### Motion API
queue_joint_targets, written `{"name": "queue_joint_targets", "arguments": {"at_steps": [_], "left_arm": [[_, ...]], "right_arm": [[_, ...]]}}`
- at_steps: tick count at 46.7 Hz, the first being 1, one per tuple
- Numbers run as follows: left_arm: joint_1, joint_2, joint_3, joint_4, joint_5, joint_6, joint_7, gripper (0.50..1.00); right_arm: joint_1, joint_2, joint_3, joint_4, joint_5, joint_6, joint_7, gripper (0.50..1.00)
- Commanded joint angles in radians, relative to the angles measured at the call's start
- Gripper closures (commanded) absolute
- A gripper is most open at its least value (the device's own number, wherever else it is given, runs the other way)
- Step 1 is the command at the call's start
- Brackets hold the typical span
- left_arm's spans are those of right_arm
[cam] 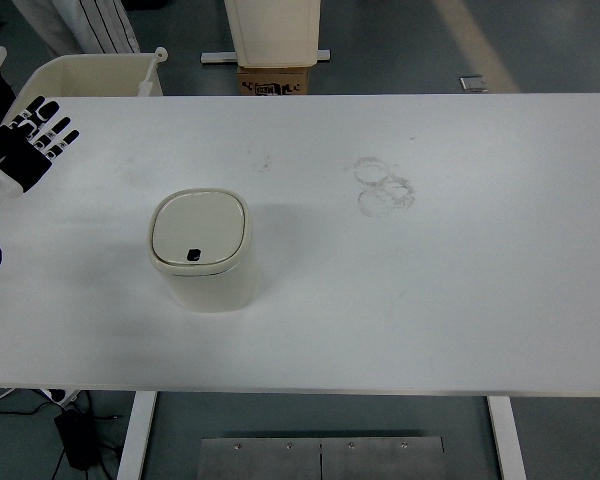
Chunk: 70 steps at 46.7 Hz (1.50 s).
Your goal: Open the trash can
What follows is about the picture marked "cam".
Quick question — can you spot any white table leg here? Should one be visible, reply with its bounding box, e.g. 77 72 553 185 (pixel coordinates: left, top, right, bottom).
116 391 158 480
487 396 527 480

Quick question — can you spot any white table leg left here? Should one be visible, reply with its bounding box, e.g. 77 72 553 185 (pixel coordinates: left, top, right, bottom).
116 391 158 480

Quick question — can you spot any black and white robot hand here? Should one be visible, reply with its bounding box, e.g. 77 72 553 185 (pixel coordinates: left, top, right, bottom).
0 96 79 193

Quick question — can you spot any white clothed person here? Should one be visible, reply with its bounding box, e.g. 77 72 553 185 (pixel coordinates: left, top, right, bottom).
13 0 141 58

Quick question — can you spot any white table foot bar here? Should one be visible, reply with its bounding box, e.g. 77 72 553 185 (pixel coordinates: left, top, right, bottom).
200 49 331 65

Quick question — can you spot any black power adapter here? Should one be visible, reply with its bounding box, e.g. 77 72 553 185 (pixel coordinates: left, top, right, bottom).
54 409 101 471

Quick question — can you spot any small metal floor plate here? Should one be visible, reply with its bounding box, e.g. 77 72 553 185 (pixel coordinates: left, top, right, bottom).
459 75 489 93

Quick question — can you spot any cream plastic bin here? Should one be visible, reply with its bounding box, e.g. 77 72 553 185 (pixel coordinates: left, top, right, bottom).
5 53 147 121

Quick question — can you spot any cardboard box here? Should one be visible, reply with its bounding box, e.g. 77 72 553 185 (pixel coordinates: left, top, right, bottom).
237 67 311 96

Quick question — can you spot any cream trash can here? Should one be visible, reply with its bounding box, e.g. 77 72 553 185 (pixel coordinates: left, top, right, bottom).
147 188 258 313

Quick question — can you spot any cream tall container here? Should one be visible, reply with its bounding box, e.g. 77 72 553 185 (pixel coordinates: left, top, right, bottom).
224 0 321 68

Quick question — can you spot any white table leg right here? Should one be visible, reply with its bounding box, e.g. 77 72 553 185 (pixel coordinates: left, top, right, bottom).
487 396 527 480

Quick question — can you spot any white brush handle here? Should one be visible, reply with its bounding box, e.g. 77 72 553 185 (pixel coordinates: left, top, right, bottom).
138 47 168 97

